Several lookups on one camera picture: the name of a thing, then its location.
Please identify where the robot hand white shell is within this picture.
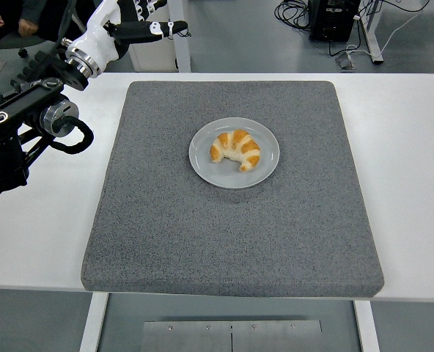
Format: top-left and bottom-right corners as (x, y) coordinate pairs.
(70, 0), (189, 70)

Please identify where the person's left hand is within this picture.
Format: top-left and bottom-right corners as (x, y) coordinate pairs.
(18, 18), (39, 37)

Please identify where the croissant bread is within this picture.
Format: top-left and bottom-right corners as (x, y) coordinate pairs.
(209, 128), (262, 172)

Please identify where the grey round plate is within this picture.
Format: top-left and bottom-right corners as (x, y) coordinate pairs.
(188, 116), (280, 190)

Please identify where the person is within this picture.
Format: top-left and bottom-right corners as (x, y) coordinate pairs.
(0, 0), (97, 59)

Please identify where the white cabinet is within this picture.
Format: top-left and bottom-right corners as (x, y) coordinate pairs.
(127, 0), (177, 73)

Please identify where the black computer case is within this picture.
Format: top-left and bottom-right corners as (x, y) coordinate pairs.
(307, 0), (361, 42)

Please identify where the grey speckled mat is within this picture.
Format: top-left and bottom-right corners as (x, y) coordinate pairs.
(79, 79), (385, 298)

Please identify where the white desk leg with foot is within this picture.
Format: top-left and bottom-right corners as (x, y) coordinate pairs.
(359, 0), (383, 65)

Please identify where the white table leg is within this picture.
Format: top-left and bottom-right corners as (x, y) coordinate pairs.
(78, 293), (110, 352)
(352, 299), (381, 352)

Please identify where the white upright post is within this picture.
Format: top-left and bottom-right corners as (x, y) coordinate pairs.
(167, 0), (192, 73)

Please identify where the black cable bundle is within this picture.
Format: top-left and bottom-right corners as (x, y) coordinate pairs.
(273, 0), (312, 32)

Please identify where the small grey floor bracket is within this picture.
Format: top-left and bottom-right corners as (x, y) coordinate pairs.
(334, 51), (356, 70)

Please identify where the white cable on floor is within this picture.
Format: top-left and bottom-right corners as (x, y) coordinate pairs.
(345, 0), (433, 59)

